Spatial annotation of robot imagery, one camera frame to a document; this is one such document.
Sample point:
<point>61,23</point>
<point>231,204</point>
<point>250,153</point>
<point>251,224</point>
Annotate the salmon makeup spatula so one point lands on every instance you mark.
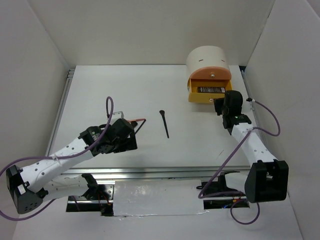
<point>137,120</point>

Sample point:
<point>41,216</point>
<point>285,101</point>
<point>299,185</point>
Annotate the grey makeup box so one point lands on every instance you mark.
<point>211,90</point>

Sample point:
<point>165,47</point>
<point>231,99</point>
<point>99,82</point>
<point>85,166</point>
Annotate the black round makeup brush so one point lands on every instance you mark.
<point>162,113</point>

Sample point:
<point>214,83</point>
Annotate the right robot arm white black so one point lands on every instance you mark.
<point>267,179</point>

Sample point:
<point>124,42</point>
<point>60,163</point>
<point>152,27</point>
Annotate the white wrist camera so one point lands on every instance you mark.
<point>247,105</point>
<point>117,115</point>

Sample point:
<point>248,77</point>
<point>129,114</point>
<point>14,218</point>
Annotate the round cream drawer organizer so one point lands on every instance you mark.
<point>207,67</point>

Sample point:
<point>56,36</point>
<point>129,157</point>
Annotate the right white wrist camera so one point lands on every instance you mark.
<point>247,105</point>

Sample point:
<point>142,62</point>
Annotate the thin black makeup brush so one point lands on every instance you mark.
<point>140,126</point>

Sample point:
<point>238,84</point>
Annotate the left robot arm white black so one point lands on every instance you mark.
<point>31,185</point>

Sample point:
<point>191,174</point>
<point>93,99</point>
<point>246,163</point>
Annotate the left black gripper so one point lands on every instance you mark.
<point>129,144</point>

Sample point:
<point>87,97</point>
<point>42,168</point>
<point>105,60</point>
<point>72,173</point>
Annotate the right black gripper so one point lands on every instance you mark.
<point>218,102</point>

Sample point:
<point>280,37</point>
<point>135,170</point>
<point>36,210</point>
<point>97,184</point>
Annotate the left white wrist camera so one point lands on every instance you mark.
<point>117,115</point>

